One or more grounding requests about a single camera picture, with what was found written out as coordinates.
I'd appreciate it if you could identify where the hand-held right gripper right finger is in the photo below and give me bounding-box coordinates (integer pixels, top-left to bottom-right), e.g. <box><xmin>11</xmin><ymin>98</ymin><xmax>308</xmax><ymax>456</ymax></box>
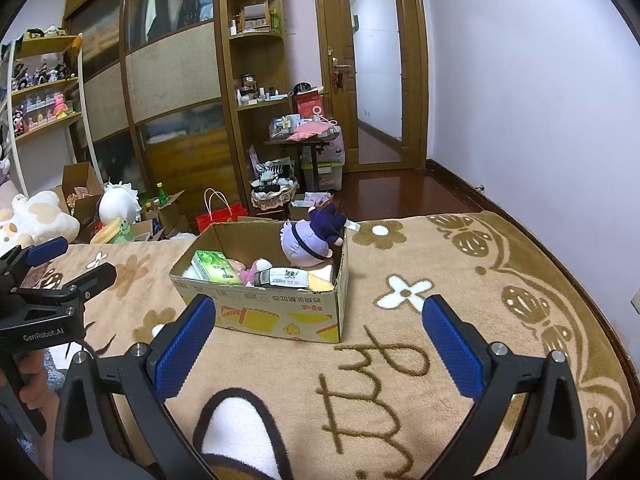
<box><xmin>421</xmin><ymin>294</ymin><xmax>588</xmax><ymax>480</ymax></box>

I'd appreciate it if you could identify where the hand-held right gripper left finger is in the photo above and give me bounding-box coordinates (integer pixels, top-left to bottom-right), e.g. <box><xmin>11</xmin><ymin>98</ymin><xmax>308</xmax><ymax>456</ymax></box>
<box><xmin>52</xmin><ymin>292</ymin><xmax>221</xmax><ymax>480</ymax></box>

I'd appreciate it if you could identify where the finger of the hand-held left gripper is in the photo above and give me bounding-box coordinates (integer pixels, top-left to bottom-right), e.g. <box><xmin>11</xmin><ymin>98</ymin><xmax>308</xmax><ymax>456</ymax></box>
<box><xmin>17</xmin><ymin>261</ymin><xmax>118</xmax><ymax>312</ymax></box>
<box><xmin>0</xmin><ymin>236</ymin><xmax>70</xmax><ymax>287</ymax></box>

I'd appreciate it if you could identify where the green tissue pack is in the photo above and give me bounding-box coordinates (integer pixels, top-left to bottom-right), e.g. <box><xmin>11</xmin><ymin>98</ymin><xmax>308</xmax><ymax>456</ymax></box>
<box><xmin>191</xmin><ymin>250</ymin><xmax>244</xmax><ymax>287</ymax></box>

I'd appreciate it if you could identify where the pink plush bear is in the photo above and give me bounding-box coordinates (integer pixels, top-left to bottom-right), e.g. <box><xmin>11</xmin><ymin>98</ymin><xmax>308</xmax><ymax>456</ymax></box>
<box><xmin>237</xmin><ymin>258</ymin><xmax>273</xmax><ymax>286</ymax></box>

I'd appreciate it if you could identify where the printed cardboard box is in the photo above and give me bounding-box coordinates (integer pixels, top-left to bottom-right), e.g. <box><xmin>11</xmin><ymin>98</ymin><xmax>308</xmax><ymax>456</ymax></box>
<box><xmin>169</xmin><ymin>221</ymin><xmax>351</xmax><ymax>345</ymax></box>

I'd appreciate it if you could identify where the white tissue pack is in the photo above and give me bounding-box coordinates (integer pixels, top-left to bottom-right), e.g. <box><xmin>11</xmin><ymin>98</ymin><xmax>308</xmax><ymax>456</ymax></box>
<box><xmin>252</xmin><ymin>267</ymin><xmax>313</xmax><ymax>289</ymax></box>

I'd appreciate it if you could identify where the yellow plush toy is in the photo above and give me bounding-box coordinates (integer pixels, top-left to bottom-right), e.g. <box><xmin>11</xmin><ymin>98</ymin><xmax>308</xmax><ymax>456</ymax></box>
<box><xmin>305</xmin><ymin>265</ymin><xmax>335</xmax><ymax>292</ymax></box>

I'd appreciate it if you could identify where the purple plush doll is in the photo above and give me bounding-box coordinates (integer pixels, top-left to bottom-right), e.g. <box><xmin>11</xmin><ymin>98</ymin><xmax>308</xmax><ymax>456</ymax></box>
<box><xmin>280</xmin><ymin>205</ymin><xmax>348</xmax><ymax>267</ymax></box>

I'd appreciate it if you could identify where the person's left hand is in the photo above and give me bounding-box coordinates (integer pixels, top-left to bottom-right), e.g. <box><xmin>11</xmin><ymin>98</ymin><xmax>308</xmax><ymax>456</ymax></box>
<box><xmin>15</xmin><ymin>347</ymin><xmax>63</xmax><ymax>413</ymax></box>

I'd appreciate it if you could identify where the large cream plush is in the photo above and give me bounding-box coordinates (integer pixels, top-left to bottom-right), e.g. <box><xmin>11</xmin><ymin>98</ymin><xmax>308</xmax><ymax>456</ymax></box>
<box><xmin>0</xmin><ymin>180</ymin><xmax>81</xmax><ymax>256</ymax></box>

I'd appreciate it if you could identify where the green frog plush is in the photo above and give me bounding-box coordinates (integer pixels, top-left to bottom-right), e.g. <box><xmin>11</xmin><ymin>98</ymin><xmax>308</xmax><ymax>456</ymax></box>
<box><xmin>90</xmin><ymin>217</ymin><xmax>136</xmax><ymax>246</ymax></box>

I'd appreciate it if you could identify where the beige flower blanket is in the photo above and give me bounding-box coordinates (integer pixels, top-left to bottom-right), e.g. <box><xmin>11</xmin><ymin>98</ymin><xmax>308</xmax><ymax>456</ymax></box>
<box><xmin>20</xmin><ymin>210</ymin><xmax>638</xmax><ymax>480</ymax></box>

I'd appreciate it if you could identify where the white-haired plush doll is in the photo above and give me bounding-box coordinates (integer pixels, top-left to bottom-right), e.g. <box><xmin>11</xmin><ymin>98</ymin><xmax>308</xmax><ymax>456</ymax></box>
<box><xmin>97</xmin><ymin>180</ymin><xmax>143</xmax><ymax>226</ymax></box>

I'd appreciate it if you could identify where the open brown cardboard box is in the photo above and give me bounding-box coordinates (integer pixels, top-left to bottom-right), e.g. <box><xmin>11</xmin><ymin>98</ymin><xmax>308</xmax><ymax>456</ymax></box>
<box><xmin>142</xmin><ymin>190</ymin><xmax>188</xmax><ymax>241</ymax></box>
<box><xmin>50</xmin><ymin>161</ymin><xmax>108</xmax><ymax>243</ymax></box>

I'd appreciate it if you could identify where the red paper bag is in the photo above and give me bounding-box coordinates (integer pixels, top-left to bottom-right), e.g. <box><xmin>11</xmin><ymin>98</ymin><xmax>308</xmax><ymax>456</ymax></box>
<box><xmin>195</xmin><ymin>188</ymin><xmax>249</xmax><ymax>235</ymax></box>

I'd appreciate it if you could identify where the basket of clothes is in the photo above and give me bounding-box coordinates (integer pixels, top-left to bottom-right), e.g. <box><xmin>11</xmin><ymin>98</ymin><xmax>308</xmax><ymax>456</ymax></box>
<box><xmin>250</xmin><ymin>157</ymin><xmax>301</xmax><ymax>211</ymax></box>

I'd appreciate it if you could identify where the row of small figurines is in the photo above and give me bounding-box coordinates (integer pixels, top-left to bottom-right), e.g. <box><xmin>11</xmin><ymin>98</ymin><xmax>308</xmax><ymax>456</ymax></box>
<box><xmin>10</xmin><ymin>60</ymin><xmax>81</xmax><ymax>136</ymax></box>

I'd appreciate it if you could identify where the low cardboard box with papers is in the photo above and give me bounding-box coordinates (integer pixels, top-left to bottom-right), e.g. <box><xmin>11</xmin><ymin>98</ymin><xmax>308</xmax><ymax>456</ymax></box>
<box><xmin>289</xmin><ymin>192</ymin><xmax>336</xmax><ymax>221</ymax></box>

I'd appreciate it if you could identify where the wooden corner shelf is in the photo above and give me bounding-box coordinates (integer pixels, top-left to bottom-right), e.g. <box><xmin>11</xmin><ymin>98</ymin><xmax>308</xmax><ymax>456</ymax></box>
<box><xmin>220</xmin><ymin>0</ymin><xmax>296</xmax><ymax>211</ymax></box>

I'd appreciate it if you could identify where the white display shelf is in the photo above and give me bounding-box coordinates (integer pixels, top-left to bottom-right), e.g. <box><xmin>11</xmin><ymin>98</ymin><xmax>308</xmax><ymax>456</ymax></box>
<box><xmin>0</xmin><ymin>30</ymin><xmax>101</xmax><ymax>201</ymax></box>

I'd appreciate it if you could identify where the wooden wardrobe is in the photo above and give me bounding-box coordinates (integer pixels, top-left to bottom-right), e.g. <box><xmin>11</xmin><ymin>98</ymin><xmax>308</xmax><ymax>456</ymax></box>
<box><xmin>62</xmin><ymin>0</ymin><xmax>241</xmax><ymax>221</ymax></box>

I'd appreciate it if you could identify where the clear storage bin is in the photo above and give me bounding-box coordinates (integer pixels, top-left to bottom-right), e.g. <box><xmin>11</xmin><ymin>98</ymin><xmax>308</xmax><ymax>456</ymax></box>
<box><xmin>300</xmin><ymin>127</ymin><xmax>347</xmax><ymax>192</ymax></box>

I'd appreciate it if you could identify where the small wooden table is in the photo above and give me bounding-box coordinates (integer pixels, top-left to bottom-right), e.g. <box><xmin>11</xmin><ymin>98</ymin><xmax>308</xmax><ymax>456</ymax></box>
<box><xmin>264</xmin><ymin>132</ymin><xmax>343</xmax><ymax>196</ymax></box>

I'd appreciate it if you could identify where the clear desktop organizer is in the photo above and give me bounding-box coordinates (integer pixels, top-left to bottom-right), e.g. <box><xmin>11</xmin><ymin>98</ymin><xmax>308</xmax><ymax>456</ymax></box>
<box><xmin>271</xmin><ymin>115</ymin><xmax>303</xmax><ymax>140</ymax></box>

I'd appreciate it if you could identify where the pink cloth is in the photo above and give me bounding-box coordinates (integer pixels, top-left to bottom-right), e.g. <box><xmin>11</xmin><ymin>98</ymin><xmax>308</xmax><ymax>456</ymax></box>
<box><xmin>285</xmin><ymin>119</ymin><xmax>341</xmax><ymax>142</ymax></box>

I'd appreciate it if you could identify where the wooden door with glass panel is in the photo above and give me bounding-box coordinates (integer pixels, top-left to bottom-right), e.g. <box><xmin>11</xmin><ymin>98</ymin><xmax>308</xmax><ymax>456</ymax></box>
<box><xmin>312</xmin><ymin>0</ymin><xmax>431</xmax><ymax>173</ymax></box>

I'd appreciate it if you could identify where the red box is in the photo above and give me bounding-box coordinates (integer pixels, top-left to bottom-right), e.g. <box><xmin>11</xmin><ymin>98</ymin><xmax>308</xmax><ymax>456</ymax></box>
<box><xmin>291</xmin><ymin>91</ymin><xmax>325</xmax><ymax>120</ymax></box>

